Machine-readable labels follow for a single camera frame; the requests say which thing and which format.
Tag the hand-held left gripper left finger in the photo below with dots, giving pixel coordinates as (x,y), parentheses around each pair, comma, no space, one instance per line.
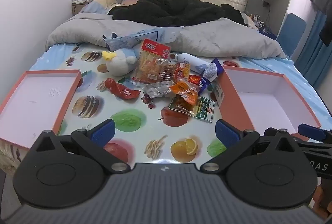
(103,133)

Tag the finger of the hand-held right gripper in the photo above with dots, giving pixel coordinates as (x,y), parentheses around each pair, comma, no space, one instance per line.
(311,131)

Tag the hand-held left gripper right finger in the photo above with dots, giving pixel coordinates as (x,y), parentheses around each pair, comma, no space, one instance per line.
(227,133)

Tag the deep pink box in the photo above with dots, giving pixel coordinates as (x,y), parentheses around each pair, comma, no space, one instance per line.
(269,107)

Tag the orange snack packet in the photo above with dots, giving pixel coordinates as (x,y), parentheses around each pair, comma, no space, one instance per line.
(185,90)

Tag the shallow pink box lid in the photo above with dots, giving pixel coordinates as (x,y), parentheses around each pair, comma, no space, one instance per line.
(36,99)

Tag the green label snack packet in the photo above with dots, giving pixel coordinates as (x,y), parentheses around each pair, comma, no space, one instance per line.
(199,110)

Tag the food printed bedsheet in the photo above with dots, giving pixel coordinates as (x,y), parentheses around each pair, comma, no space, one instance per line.
(145,125)

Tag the red glossy snack packet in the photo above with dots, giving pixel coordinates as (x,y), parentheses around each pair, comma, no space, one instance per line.
(122,89)

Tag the dark blue snack packet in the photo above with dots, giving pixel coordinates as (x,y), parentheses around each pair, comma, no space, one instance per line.
(203,85)

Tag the small red candy packet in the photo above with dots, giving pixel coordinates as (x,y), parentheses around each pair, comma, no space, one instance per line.
(195,80)

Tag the blue white snack packet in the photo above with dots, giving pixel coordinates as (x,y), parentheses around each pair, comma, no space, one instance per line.
(212,71)

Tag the silver snack packet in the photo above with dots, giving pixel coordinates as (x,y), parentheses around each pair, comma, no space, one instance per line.
(157,89)

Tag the blue white plush toy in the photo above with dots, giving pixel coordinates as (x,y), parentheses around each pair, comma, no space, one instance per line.
(119,63)

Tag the blue curtain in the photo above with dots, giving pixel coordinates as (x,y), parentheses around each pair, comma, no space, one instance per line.
(315,58)

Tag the red round label packet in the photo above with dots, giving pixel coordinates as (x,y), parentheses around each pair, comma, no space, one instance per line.
(181,72)

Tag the white spray bottle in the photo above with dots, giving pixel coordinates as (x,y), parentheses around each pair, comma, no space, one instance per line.
(190,62)

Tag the red top cracker packet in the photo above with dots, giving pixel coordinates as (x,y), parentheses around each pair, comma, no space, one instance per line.
(146,63)

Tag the clear brown biscuit packet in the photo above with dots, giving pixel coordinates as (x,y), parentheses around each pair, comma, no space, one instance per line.
(164,72)

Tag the grey duvet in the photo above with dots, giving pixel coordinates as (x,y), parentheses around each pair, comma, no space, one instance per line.
(207,40)

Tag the blue chair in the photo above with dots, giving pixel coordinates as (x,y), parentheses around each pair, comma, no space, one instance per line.
(291,32)

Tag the hanging black garment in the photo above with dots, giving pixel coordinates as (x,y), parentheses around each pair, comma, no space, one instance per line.
(327,29)

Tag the light blue printed bag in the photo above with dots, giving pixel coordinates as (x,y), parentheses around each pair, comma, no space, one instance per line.
(145,37)

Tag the cluttered bedside table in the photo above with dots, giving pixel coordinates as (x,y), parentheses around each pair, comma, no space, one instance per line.
(259,24)

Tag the cardboard box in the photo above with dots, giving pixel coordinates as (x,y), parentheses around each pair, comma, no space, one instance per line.
(76,8)

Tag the cartoon printed pillow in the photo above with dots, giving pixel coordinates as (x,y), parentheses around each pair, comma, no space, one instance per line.
(103,2)

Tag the black clothing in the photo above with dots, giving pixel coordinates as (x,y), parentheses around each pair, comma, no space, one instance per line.
(171,11)

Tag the black wall outlet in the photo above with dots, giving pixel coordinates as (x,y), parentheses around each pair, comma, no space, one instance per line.
(265,3)

